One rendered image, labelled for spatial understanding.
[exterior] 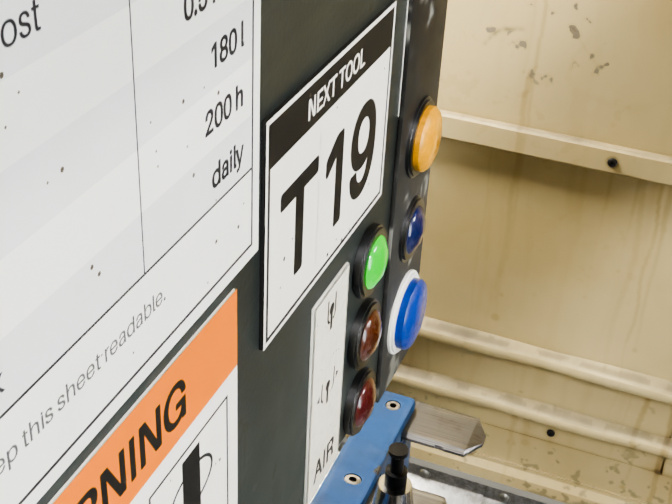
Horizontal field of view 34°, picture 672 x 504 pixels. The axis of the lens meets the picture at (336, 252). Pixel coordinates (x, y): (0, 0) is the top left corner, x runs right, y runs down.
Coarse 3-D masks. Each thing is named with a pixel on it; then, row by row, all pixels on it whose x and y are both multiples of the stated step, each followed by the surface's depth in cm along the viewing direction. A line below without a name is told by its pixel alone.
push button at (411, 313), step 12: (408, 288) 44; (420, 288) 45; (408, 300) 44; (420, 300) 45; (408, 312) 44; (420, 312) 45; (396, 324) 44; (408, 324) 44; (420, 324) 46; (396, 336) 44; (408, 336) 45
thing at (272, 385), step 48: (288, 0) 27; (336, 0) 30; (384, 0) 34; (288, 48) 27; (336, 48) 31; (384, 192) 39; (240, 288) 28; (240, 336) 29; (288, 336) 33; (144, 384) 24; (240, 384) 30; (288, 384) 34; (240, 432) 31; (288, 432) 35; (240, 480) 32; (288, 480) 36
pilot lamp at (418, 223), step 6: (420, 210) 43; (414, 216) 42; (420, 216) 43; (414, 222) 42; (420, 222) 43; (414, 228) 42; (420, 228) 43; (408, 234) 42; (414, 234) 43; (420, 234) 43; (408, 240) 42; (414, 240) 43; (420, 240) 43; (408, 246) 43; (414, 246) 43; (408, 252) 43
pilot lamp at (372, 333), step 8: (376, 312) 40; (368, 320) 40; (376, 320) 40; (368, 328) 40; (376, 328) 40; (368, 336) 40; (376, 336) 40; (368, 344) 40; (376, 344) 40; (360, 352) 40; (368, 352) 40
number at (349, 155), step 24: (384, 72) 35; (360, 96) 33; (336, 120) 32; (360, 120) 34; (336, 144) 32; (360, 144) 35; (336, 168) 33; (360, 168) 35; (336, 192) 33; (360, 192) 36; (336, 216) 34
